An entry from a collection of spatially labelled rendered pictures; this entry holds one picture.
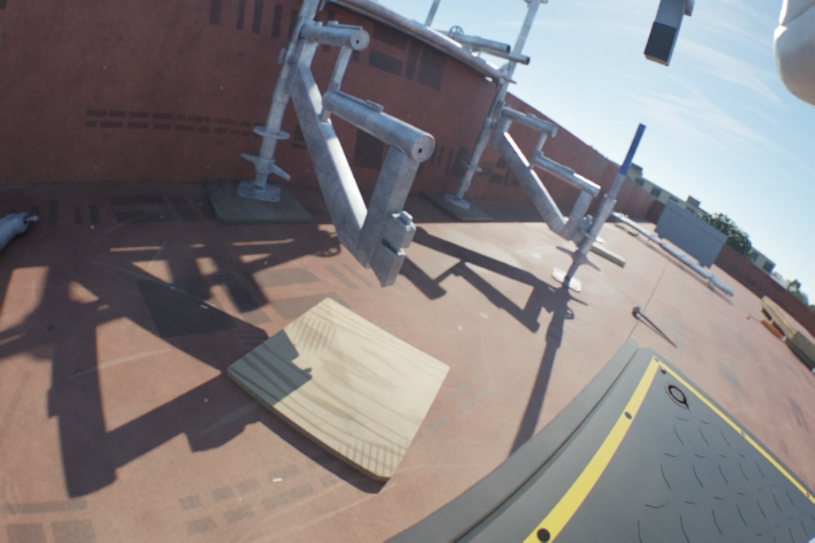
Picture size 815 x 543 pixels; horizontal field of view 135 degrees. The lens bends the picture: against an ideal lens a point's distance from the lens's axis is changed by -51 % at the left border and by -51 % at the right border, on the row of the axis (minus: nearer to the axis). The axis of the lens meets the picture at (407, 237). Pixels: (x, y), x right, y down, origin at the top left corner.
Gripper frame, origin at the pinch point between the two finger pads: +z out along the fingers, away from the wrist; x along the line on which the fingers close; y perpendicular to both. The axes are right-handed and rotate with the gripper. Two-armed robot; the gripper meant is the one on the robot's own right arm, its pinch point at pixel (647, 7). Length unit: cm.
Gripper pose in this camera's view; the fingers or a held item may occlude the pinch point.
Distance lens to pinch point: 33.1
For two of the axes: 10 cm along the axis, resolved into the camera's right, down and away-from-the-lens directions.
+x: 7.5, -0.1, 6.6
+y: 5.7, 5.1, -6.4
